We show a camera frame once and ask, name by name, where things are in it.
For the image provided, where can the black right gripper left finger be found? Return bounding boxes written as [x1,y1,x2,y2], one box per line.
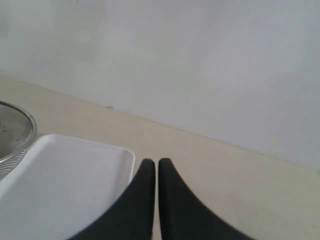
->
[71,159,156,240]

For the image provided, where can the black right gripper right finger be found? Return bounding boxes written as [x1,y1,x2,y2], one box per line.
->
[158,158,251,240]

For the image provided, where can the white plastic tray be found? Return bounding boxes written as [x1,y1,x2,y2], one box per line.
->
[0,134,136,240]

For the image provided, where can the steel mesh strainer basket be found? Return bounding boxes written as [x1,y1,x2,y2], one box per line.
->
[0,101,38,179]

